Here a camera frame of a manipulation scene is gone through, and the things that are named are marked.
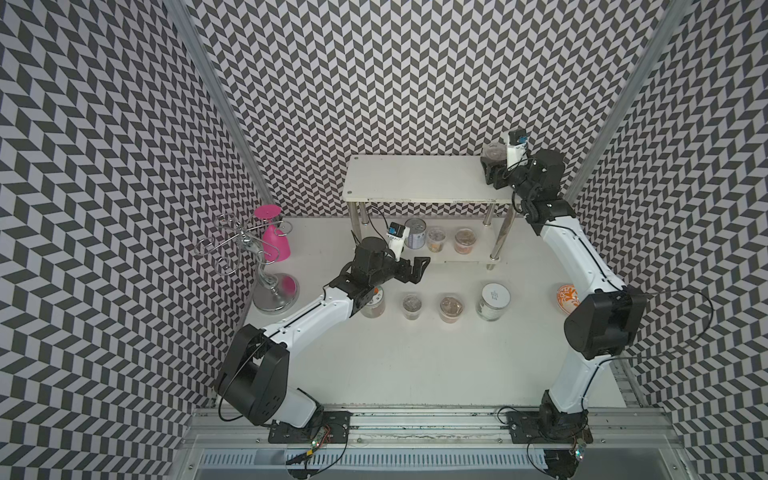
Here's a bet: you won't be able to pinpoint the aluminium corner post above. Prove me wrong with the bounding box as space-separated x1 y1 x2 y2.
164 0 274 204
565 1 694 205

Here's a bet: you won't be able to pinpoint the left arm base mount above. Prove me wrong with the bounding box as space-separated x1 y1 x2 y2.
268 410 352 445

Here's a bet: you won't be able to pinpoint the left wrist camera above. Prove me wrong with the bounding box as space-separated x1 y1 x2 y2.
387 222 407 261

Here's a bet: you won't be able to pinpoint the clear tub brown seeds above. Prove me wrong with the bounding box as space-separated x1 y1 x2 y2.
401 293 423 321

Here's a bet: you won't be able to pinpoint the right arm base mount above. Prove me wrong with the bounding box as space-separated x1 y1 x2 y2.
496 390 594 445

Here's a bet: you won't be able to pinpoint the orange label small tub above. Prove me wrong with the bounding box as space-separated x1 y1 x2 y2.
426 227 447 253

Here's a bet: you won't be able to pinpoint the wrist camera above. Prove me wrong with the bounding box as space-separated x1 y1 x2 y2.
504 128 529 170
387 222 407 261

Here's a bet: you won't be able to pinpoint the aluminium corner post left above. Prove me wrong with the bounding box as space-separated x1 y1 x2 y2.
164 0 274 204

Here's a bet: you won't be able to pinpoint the orange patterned bowl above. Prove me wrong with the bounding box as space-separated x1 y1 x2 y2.
556 284 580 315

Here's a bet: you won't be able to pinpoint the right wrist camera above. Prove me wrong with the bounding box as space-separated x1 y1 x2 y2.
504 128 529 170

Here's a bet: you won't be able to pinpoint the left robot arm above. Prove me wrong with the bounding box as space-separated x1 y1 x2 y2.
215 237 431 429

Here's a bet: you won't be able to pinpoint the white two-tier shelf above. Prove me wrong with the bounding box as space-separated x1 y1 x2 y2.
341 154 515 270

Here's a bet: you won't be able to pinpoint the pink plastic cup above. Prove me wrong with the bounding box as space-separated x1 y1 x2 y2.
254 204 292 262

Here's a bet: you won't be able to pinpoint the aluminium corner post right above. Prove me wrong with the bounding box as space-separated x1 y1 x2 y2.
565 1 694 205

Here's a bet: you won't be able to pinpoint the tomato lid red jar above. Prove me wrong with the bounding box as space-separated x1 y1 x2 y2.
360 287 386 318

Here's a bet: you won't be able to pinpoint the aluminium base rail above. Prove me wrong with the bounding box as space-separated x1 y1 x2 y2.
168 406 697 479

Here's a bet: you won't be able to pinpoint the metal cup rack stand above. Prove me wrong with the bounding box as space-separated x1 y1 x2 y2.
193 214 299 314

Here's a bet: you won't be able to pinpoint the purple label tin can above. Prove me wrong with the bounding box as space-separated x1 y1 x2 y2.
405 218 427 250

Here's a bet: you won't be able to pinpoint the red tub clear lid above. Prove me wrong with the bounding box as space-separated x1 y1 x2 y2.
439 295 464 324
480 142 507 182

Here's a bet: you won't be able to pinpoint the white lid green label jar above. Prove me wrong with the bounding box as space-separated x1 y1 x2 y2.
477 283 511 321

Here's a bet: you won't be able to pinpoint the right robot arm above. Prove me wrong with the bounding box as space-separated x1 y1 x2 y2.
481 145 647 442

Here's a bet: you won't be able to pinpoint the red label small tub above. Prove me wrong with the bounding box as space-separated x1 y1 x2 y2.
453 228 477 255

